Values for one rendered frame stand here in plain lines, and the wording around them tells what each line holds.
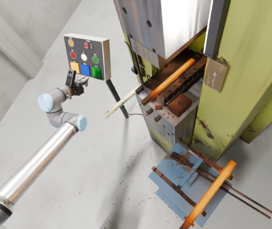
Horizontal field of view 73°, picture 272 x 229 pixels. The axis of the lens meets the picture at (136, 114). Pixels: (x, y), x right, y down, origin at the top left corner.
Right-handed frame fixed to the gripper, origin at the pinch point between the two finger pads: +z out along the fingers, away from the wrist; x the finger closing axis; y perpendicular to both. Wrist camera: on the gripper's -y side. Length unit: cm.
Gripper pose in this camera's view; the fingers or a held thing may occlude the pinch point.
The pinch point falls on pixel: (87, 77)
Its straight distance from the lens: 130.4
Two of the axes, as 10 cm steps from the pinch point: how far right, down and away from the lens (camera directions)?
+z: 4.5, -5.0, 7.4
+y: -0.3, 8.2, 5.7
